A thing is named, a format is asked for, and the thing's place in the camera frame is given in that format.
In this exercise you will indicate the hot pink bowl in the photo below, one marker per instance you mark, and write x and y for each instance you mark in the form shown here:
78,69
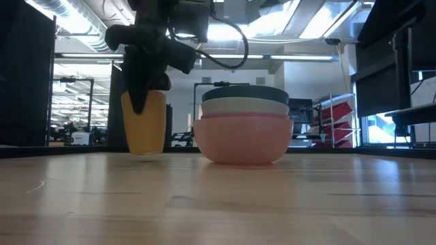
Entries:
245,115

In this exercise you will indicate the square wall vent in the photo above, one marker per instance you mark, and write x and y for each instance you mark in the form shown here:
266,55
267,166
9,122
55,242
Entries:
260,81

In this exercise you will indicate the dark side table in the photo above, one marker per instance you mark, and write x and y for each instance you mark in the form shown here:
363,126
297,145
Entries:
413,115

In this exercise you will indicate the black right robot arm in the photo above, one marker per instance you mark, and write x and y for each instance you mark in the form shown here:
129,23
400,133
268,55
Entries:
391,20

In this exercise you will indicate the black table edge rail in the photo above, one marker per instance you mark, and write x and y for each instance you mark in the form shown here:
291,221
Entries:
391,151

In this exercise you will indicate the dark blue bowl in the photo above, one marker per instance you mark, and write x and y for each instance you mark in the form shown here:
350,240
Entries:
245,92

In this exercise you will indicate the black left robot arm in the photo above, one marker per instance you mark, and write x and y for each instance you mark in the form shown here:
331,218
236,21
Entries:
153,12

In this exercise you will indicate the ceiling security camera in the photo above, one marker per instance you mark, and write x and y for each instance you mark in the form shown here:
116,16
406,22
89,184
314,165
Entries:
332,41

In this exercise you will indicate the white bowl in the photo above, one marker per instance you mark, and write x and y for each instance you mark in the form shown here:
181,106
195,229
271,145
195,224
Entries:
245,106

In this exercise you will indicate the orange plastic bowl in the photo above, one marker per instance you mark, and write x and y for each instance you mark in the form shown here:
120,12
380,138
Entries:
150,132

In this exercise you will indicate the dark wheeled cart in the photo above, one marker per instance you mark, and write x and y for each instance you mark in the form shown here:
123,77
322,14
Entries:
184,139

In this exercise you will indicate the light salmon pink bowl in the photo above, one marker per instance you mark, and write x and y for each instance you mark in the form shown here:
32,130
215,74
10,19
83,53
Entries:
243,141

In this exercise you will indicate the long ceiling light bar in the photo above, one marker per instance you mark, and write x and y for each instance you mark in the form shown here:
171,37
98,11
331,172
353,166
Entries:
289,57

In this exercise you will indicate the white box device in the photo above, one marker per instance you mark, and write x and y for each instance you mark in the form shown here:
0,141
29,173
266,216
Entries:
81,138

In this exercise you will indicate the black window blind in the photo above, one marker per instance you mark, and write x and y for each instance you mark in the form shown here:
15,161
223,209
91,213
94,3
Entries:
381,85

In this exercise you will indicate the tall black cabinet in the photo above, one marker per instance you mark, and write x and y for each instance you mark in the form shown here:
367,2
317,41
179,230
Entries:
24,85

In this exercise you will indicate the black frame stand with camera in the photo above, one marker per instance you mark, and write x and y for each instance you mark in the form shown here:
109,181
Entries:
195,102
91,102

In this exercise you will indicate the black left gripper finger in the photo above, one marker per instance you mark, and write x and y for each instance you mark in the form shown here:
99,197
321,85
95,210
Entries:
138,85
160,82

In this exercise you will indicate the red panels on rack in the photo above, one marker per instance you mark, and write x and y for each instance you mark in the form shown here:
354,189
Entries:
339,114

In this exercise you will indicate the black partition panels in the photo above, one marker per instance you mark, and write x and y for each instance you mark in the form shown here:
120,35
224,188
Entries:
116,119

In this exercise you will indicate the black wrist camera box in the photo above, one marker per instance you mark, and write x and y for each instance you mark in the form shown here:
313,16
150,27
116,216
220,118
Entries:
190,18

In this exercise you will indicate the silver ceiling duct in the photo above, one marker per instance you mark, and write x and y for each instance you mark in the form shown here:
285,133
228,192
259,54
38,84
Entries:
78,24

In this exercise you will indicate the black computer monitor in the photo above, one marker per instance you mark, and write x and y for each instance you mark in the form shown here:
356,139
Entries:
301,110

